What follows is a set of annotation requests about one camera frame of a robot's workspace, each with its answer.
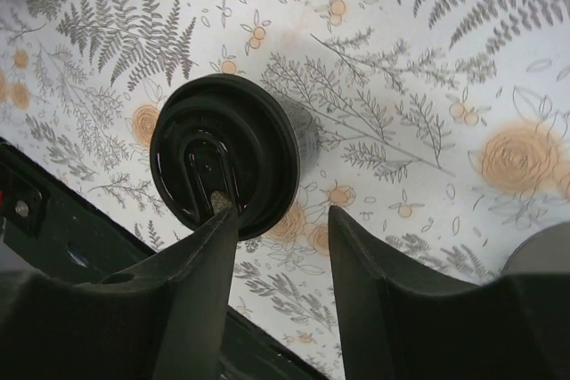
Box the black coffee cup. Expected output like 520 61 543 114
277 96 320 177

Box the black coffee cup lid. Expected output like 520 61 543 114
150 74 301 240

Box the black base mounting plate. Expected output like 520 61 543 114
1 142 321 379

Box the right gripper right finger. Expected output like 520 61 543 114
328 206 569 379

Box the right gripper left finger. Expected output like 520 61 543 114
1 208 238 379

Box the grey cup with straws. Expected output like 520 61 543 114
501 222 570 275

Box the floral tablecloth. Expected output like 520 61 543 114
1 0 569 379

